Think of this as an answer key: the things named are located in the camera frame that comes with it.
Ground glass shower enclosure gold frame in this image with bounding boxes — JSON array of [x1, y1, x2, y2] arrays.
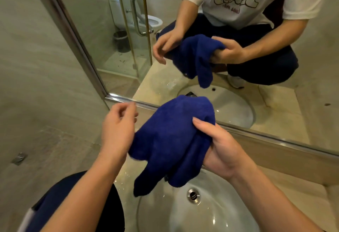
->
[[0, 0, 112, 232]]

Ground person's left forearm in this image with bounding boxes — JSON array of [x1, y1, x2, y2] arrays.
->
[[41, 155, 125, 232]]

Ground silver framed wall mirror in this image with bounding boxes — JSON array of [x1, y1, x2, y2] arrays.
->
[[25, 0, 339, 158]]

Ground chrome sink drain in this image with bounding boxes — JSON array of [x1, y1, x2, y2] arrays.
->
[[186, 188, 201, 204]]

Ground blue microfibre cloth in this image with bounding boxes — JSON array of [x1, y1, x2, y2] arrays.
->
[[128, 95, 216, 197]]

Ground person's dark blue trousers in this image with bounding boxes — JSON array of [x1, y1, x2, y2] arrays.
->
[[17, 171, 125, 232]]

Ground white ceramic sink basin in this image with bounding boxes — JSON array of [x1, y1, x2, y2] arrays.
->
[[136, 168, 260, 232]]

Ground person's left hand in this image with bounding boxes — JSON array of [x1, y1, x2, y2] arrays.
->
[[99, 101, 139, 166]]

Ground person's right forearm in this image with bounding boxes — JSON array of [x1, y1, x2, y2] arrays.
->
[[230, 164, 325, 232]]

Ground person's right hand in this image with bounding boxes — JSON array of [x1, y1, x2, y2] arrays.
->
[[192, 117, 255, 182]]

